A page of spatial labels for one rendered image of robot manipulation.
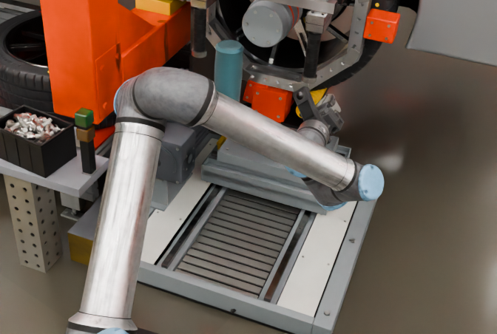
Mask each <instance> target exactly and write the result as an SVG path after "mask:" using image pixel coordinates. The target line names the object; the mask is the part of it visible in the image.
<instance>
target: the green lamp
mask: <svg viewBox="0 0 497 334"><path fill-rule="evenodd" d="M93 122H94V114H93V111H92V110H91V109H85V108H80V109H79V110H78V111H77V112H76V113H75V124H76V125H77V126H82V127H85V128H87V127H89V126H90V125H91V124H92V123H93Z"/></svg>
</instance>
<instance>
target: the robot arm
mask: <svg viewBox="0 0 497 334"><path fill-rule="evenodd" d="M293 96H294V99H295V102H296V104H297V107H298V109H299V111H300V114H301V116H302V119H303V121H304V122H303V123H302V124H301V125H300V127H299V128H298V130H297V132H295V131H294V130H292V129H290V128H288V127H286V126H284V125H282V124H280V123H278V122H276V121H274V120H272V119H271V118H269V117H266V116H265V115H262V114H260V113H259V112H256V111H254V110H253V109H251V108H249V107H247V106H245V105H243V104H241V103H239V102H237V101H235V100H234V99H232V98H230V97H228V96H226V95H224V94H222V93H220V92H218V91H216V88H215V85H214V82H213V81H211V80H210V79H208V78H206V77H204V76H202V75H199V74H197V73H195V72H190V71H187V70H184V69H178V68H173V67H154V68H151V69H148V70H146V71H145V72H143V73H141V74H139V75H137V76H135V77H133V78H130V79H129V80H127V81H125V82H124V83H123V84H122V85H121V87H120V88H119V89H118V91H117V92H116V94H115V97H114V104H113V106H114V110H115V114H116V115H117V117H116V121H115V134H114V138H113V142H112V149H111V153H110V157H109V165H108V169H107V173H106V179H105V183H104V190H103V195H102V199H101V206H100V210H99V214H98V221H97V225H96V229H95V236H94V240H93V244H92V251H91V256H90V260H89V267H88V271H87V277H86V281H85V286H84V293H83V297H82V301H81V308H80V310H79V311H78V312H77V313H76V314H75V315H74V316H72V317H71V318H69V320H68V324H67V331H66V334H137V330H138V328H137V327H136V326H135V324H134V322H133V321H132V319H131V312H132V304H133V300H134V295H135V288H136V283H137V279H138V271H139V267H140V262H141V254H142V250H143V242H144V238H145V233H146V226H147V221H148V217H149V209H150V205H151V200H152V192H153V188H154V184H155V176H156V171H157V167H158V159H159V155H160V147H161V143H162V138H163V136H164V132H165V128H166V121H167V120H173V121H176V122H178V123H182V124H183V125H185V126H188V127H194V126H197V125H201V126H204V127H206V128H207V129H210V130H212V131H213V132H216V133H218V134H221V135H222V136H224V137H227V138H228V139H230V140H233V141H234V142H236V143H239V144H241V145H243V146H245V147H247V148H249V149H251V150H253V151H255V152H257V153H259V154H262V155H264V156H266V157H268V158H270V159H272V160H274V161H276V162H278V163H280V164H283V165H284V166H285V167H286V169H287V170H288V172H289V173H291V174H293V175H294V176H295V177H301V179H302V180H303V182H304V183H305V184H306V185H307V187H308V189H309V190H310V191H311V193H312V194H313V195H314V197H315V198H316V201H317V202H318V203H319V204H320V205H321V206H322V208H324V209H325V210H327V211H333V210H335V209H339V208H341V207H342V206H344V205H345V204H346V203H347V202H353V201H366V202H367V201H370V200H375V199H377V198H378V197H379V196H380V195H381V193H382V191H383V188H384V177H383V175H382V172H381V171H380V169H379V168H378V167H377V166H375V165H371V164H367V165H365V166H364V165H361V164H359V163H357V162H355V161H353V160H351V159H349V158H346V157H343V156H342V155H340V154H337V153H336V152H335V151H332V150H330V149H328V148H326V147H325V146H326V144H329V143H330V142H331V139H330V136H333V134H336V133H337V132H338V131H339V130H340V129H341V128H342V125H343V123H344V120H343V119H342V118H341V117H340V115H339V114H338V112H341V109H340V107H339V105H338V103H337V101H336V100H335V96H334V94H327V95H326V96H325V97H324V98H322V99H321V100H320V101H319V102H318V103H317V104H316V105H315V103H314V100H313V98H312V96H311V93H310V91H309V89H308V87H306V86H303V87H302V88H300V89H298V90H297V91H296V92H293ZM334 110H337V112H334Z"/></svg>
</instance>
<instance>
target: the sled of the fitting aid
mask: <svg viewBox="0 0 497 334"><path fill-rule="evenodd" d="M226 139H227V137H224V136H221V138H220V139H219V140H218V141H217V145H216V146H215V147H214V148H213V150H212V151H211V153H210V154H209V155H208V157H207V158H206V159H205V160H204V161H203V163H202V164H201V180H203V181H206V182H209V183H214V184H217V185H221V186H224V187H227V188H232V189H234V190H238V191H242V192H245V193H248V194H253V195H255V196H259V197H263V198H266V199H269V200H273V201H276V202H281V203H284V204H286V205H291V206H294V207H297V208H301V209H305V210H307V211H312V212H315V213H318V214H322V215H326V214H327V213H328V211H327V210H325V209H324V208H322V206H321V205H320V204H319V203H318V202H317V201H316V198H315V197H314V195H313V194H312V193H311V191H310V190H309V189H308V187H307V185H304V184H301V183H296V182H293V181H290V180H285V179H283V178H279V177H275V176H271V175H268V174H264V173H261V172H258V171H253V170H250V169H247V168H242V167H239V166H234V165H232V164H228V163H224V162H220V161H217V151H218V150H219V148H220V147H221V146H222V145H223V143H224V142H225V141H226ZM335 152H336V153H337V154H340V155H342V156H343V157H346V158H349V157H350V153H351V148H348V147H345V146H340V145H338V146H337V149H336V151H335Z"/></svg>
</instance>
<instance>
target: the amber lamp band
mask: <svg viewBox="0 0 497 334"><path fill-rule="evenodd" d="M76 135H77V140H80V141H84V142H86V143H88V142H90V141H91V140H92V139H93V138H94V137H95V126H93V125H92V126H91V127H90V128H89V129H88V130H83V129H79V128H76Z"/></svg>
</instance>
